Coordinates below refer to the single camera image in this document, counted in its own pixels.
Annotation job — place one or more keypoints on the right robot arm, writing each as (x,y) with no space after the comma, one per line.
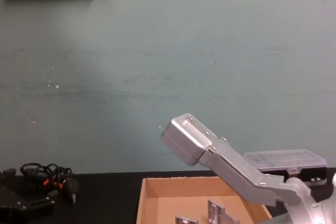
(225,161)

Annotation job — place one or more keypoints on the clear plastic case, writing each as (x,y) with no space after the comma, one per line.
(288,158)

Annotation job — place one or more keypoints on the shallow brown cardboard tray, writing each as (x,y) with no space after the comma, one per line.
(189,190)

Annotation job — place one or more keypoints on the black table cloth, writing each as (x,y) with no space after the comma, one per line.
(105,200)

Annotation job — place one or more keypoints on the grey metal bracket piece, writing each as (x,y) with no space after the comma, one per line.
(215,212)
(186,220)

